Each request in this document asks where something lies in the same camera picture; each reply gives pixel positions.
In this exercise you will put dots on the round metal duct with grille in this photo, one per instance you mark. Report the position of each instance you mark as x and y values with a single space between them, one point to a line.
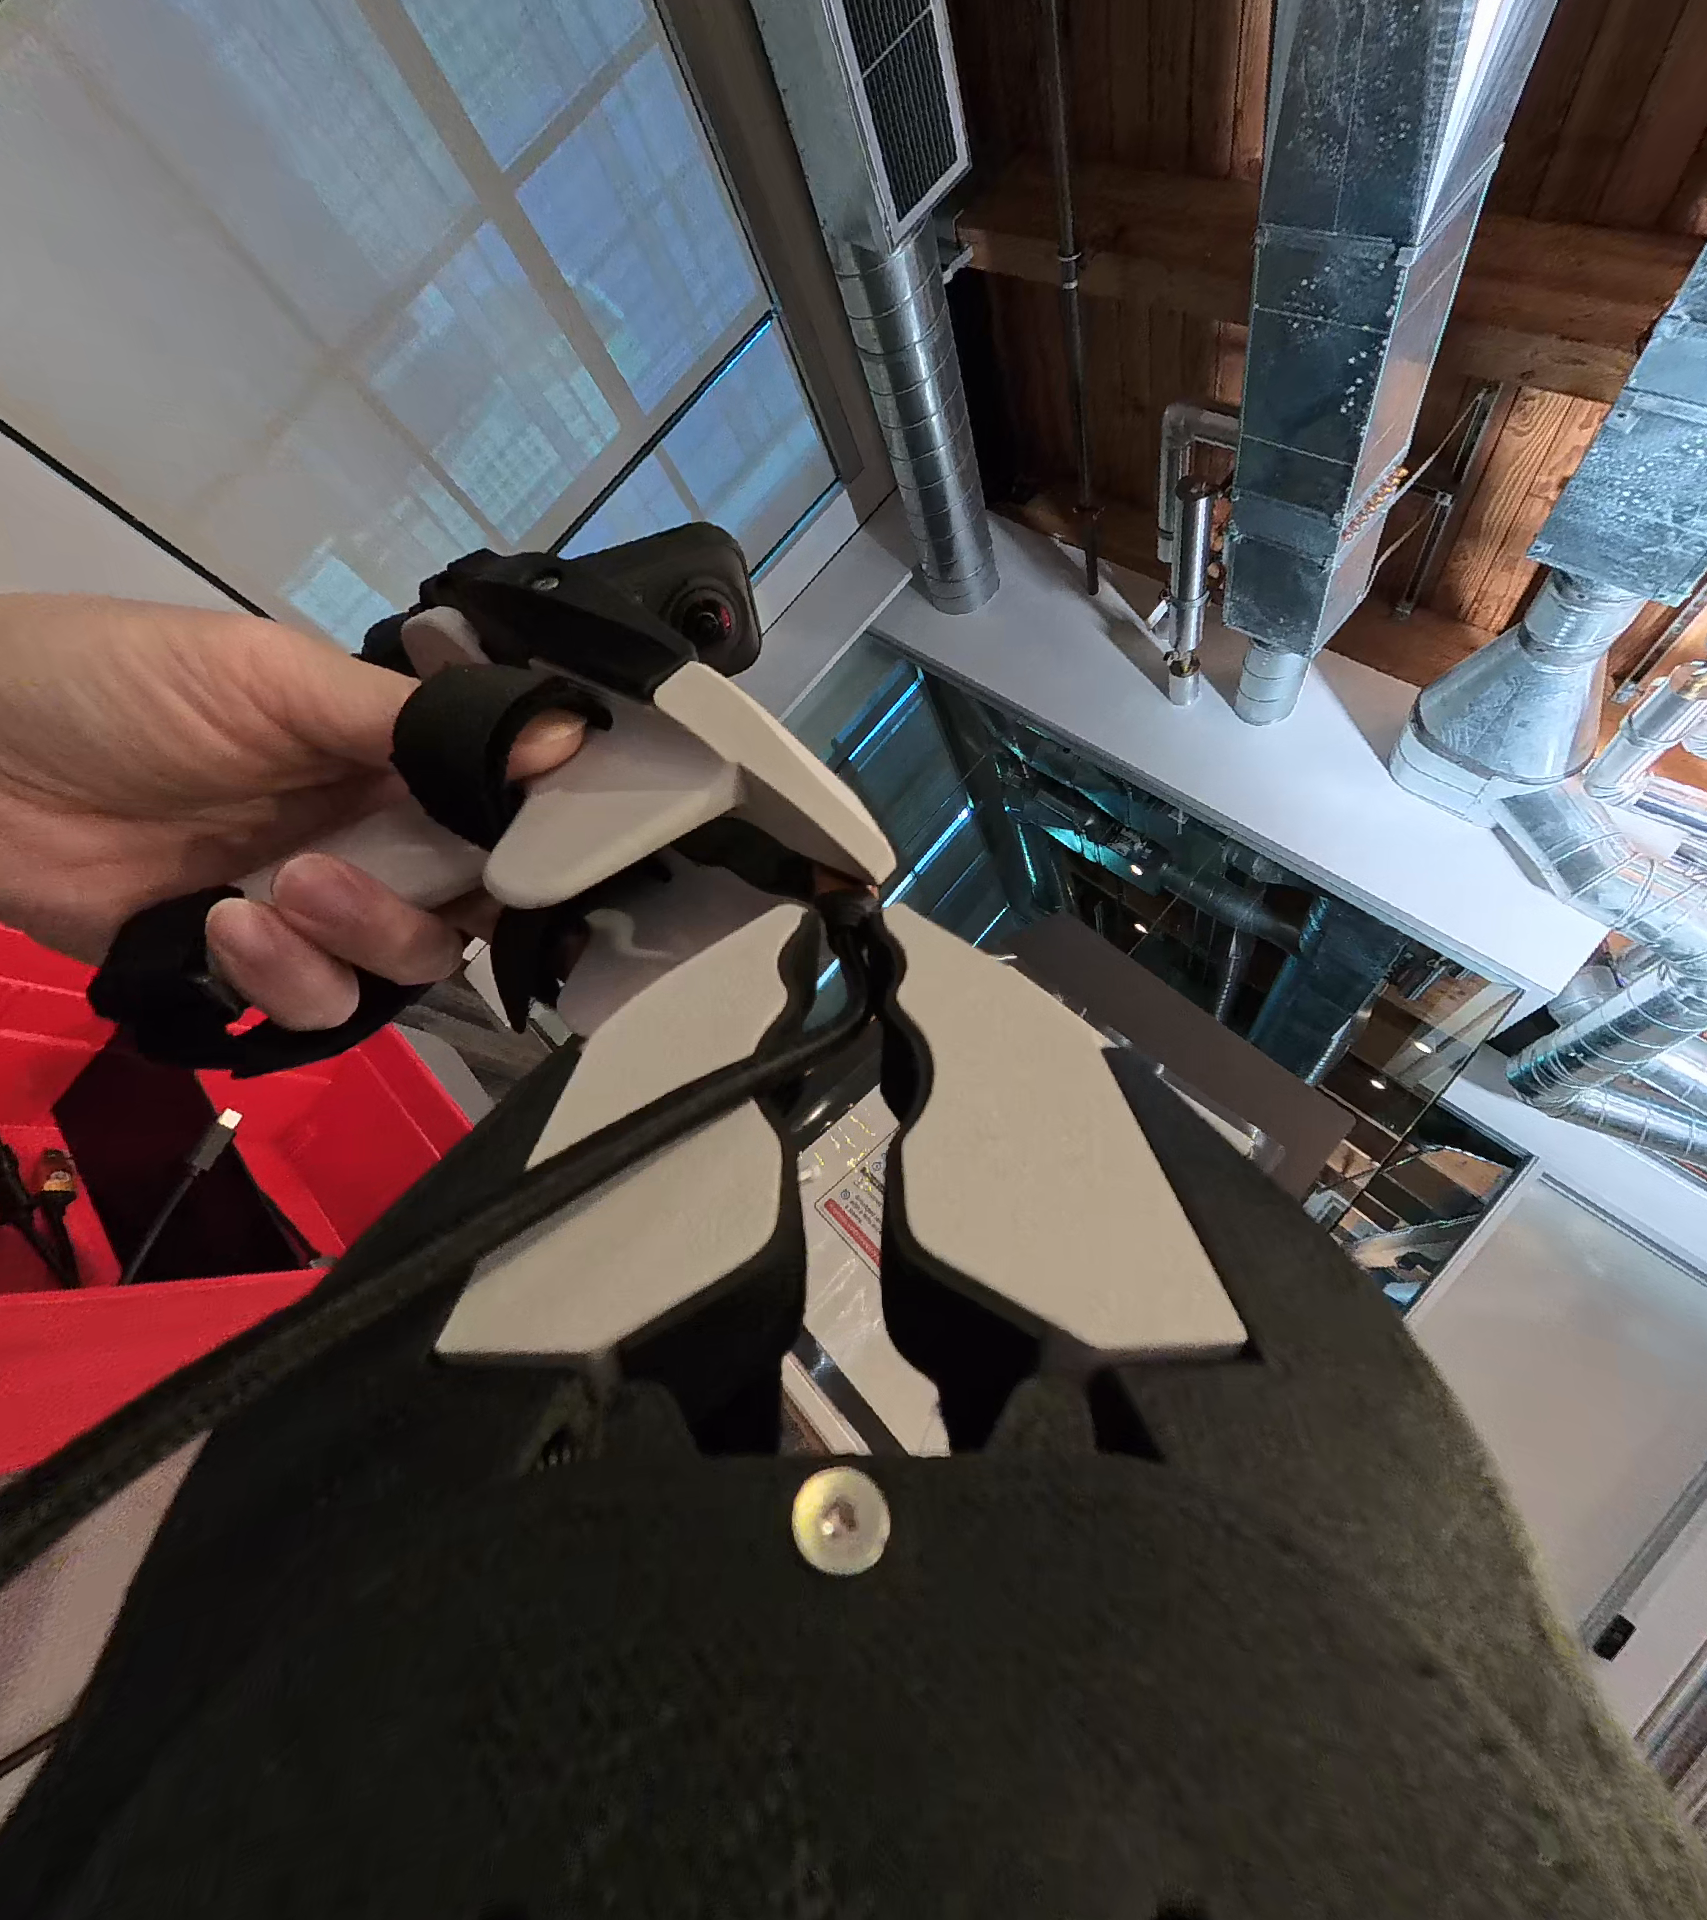
929 450

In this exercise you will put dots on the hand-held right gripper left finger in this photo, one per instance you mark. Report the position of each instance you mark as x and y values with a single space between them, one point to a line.
659 1215

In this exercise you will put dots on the rectangular metal air duct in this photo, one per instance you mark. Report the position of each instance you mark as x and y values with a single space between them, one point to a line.
1334 375
1694 450

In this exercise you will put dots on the white door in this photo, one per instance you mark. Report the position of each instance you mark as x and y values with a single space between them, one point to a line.
1618 1380

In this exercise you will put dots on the frosted window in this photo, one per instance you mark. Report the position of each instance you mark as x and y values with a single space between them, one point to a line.
343 300

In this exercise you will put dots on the round silver insulated duct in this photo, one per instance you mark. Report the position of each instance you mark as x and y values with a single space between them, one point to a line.
1664 1094
1544 721

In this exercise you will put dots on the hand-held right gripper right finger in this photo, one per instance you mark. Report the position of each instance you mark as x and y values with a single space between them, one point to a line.
1065 1200

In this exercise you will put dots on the laminated instruction sheet black backing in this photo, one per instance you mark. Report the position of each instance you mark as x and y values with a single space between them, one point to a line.
1185 1051

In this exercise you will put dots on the person's left hand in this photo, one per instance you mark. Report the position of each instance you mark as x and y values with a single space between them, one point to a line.
89 750

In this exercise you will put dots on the thin black ceiling pipe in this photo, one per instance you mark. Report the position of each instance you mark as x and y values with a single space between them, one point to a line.
1071 300

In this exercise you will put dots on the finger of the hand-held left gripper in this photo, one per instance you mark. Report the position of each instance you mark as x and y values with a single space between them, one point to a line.
779 765
659 939

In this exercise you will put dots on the short metal pipe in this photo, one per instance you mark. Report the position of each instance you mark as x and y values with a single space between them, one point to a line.
1191 585

